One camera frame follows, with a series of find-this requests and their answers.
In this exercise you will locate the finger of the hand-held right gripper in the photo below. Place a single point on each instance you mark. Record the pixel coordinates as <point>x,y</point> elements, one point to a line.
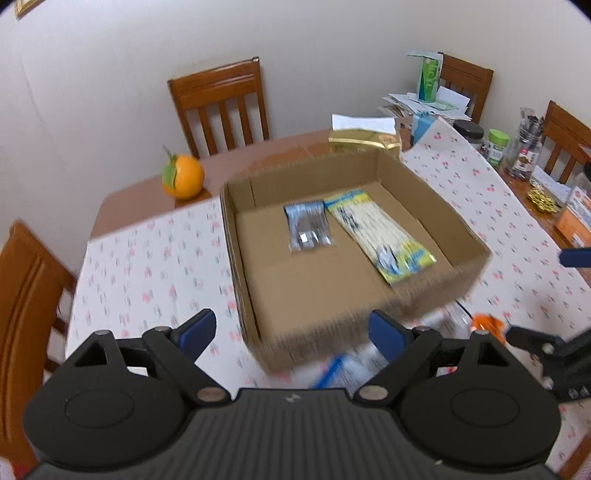
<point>531,341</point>
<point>575,257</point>

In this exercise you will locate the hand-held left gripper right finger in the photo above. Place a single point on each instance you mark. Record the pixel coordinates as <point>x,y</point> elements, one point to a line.
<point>385,334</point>

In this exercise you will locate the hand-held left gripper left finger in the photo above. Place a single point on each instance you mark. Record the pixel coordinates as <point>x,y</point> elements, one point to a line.
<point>198,330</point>

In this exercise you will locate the crinkled orange snack packet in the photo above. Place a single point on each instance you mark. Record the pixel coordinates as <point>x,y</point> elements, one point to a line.
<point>485,323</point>

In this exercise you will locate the white blue snack packet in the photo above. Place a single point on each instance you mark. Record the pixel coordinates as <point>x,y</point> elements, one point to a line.
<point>346,369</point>

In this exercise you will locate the clear silver snack packet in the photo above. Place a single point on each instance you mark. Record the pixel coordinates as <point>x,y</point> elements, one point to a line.
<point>448,318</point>

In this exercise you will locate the brown cardboard box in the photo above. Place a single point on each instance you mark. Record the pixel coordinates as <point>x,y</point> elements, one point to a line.
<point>300,286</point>

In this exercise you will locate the orange carton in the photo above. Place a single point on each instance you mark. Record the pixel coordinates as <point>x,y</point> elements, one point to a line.
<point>575,217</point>

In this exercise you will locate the gold foil candies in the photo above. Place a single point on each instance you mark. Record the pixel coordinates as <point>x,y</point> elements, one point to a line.
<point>542,198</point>

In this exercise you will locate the clear plastic container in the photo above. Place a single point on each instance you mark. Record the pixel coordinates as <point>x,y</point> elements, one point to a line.
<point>549,182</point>

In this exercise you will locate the white floral tablecloth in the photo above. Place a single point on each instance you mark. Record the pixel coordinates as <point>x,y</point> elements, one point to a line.
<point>152,258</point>

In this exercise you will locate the long yellow white snack packet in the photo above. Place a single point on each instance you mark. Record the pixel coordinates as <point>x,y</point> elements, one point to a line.
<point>369,226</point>

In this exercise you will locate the tall glass jar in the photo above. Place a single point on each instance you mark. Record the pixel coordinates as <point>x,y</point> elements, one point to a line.
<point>524,157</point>

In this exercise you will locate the wooden slat-back chair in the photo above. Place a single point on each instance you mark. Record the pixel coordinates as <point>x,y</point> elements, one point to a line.
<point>217,87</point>
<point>563,124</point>
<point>471,76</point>

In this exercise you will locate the green-lid jar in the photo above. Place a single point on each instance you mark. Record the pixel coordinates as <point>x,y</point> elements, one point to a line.
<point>497,147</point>

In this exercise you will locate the silver blue snack packet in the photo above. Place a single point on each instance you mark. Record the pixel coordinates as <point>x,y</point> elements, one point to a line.
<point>307,226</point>

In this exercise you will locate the orange fruit with leaves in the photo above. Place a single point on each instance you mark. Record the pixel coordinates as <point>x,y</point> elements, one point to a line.
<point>187,177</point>

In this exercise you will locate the dark-lid glass jar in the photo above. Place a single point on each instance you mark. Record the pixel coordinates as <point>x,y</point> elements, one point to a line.
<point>468,134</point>

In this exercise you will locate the wooden chair with grooved backrest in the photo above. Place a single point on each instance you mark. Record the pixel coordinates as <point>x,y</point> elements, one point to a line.
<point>27,286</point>

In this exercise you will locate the gold foil packet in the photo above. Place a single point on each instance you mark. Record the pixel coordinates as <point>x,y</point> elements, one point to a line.
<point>360,137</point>

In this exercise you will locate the light blue box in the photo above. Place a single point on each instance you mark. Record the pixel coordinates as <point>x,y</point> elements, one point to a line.
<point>421,125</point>

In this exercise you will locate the white paper sheet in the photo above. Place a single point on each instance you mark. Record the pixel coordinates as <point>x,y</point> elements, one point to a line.
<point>360,122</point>

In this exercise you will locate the pile of papers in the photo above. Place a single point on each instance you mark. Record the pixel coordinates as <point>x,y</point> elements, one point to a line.
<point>415,104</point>

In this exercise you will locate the green tall carton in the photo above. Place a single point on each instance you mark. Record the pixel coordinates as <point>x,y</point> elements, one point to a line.
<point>429,78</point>

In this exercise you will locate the wooden picture frame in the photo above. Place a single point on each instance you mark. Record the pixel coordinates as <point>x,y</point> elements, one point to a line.
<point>25,5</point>

